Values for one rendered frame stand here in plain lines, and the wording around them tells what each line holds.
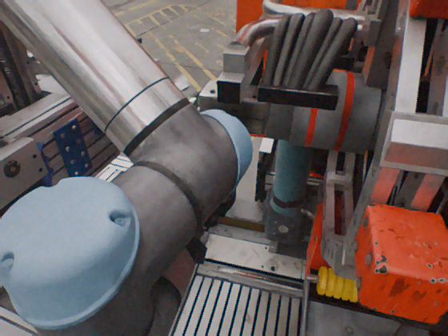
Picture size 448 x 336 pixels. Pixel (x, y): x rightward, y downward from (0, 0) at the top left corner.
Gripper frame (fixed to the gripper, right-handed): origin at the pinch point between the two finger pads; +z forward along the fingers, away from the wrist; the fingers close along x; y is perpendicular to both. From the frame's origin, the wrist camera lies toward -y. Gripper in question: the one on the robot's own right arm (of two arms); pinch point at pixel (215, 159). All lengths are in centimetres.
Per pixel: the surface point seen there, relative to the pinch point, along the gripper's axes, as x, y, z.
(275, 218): -9, -47, 35
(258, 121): -6.6, 9.3, -2.4
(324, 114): -15.5, 4.7, 10.6
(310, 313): -25, -68, 18
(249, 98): -5.2, 12.0, -1.8
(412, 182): -24.7, 7.4, -7.9
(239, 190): 12, -83, 84
